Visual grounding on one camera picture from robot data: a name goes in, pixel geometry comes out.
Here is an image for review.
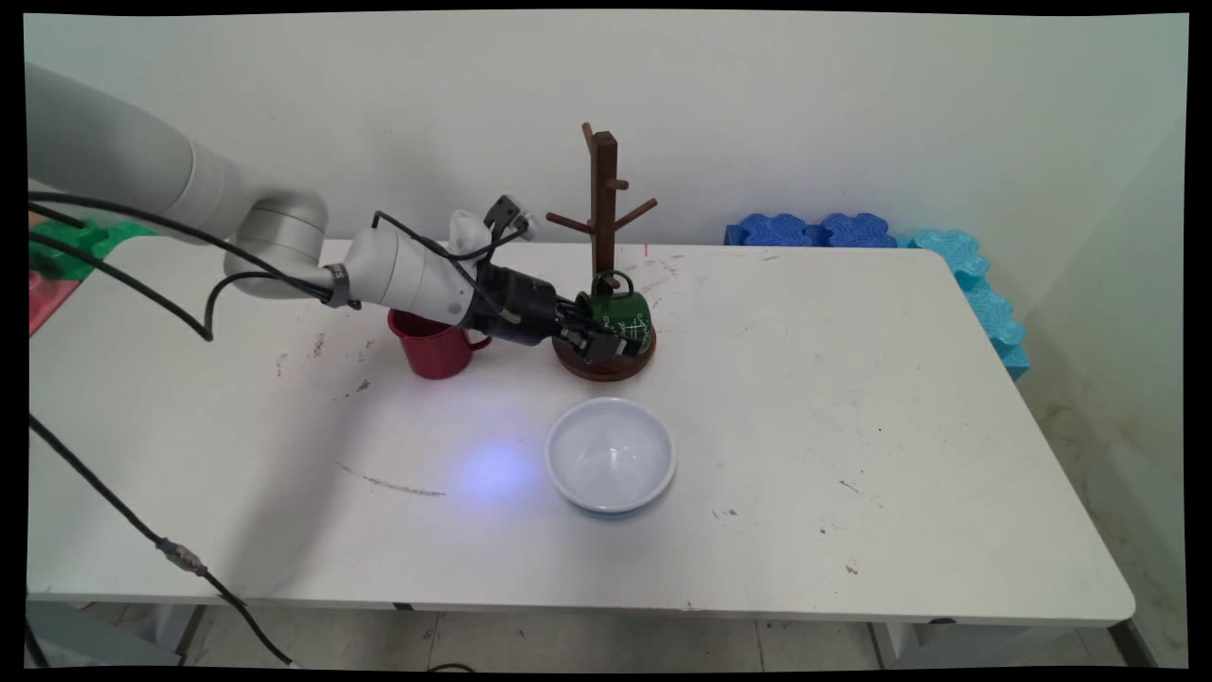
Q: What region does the grey table leg frame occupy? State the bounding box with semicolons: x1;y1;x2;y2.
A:
27;601;205;668

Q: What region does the wooden mug tree stand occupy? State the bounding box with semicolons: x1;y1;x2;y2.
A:
545;121;660;384

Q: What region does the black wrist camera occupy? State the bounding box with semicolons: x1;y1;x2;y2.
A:
483;194;542;243

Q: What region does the white ceramic bowl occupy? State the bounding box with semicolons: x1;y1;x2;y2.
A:
544;397;679;516

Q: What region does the thin black camera cable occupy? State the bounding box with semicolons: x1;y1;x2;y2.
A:
371;210;531;290

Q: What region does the black cable with connector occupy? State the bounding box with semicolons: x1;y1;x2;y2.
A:
28;414;296;667

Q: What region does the pink foam puzzle mat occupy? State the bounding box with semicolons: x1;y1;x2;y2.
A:
28;270;83;338

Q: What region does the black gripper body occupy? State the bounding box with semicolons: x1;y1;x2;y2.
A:
472;267;579;349

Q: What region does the thin black rod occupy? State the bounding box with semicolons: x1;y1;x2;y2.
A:
28;203;88;231

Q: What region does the green foam puzzle mat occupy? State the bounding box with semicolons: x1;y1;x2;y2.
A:
28;219;157;282

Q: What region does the green enamel mug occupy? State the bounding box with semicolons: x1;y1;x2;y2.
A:
575;271;655;357

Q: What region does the blue foam puzzle mat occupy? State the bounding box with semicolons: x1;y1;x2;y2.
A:
819;213;899;250
724;213;823;249

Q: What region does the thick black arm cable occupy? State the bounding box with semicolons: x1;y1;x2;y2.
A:
28;192;334;290

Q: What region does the black looping cable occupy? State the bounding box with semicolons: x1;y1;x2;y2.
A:
28;231;332;342

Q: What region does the red enamel mug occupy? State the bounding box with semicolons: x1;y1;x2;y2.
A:
386;308;493;381

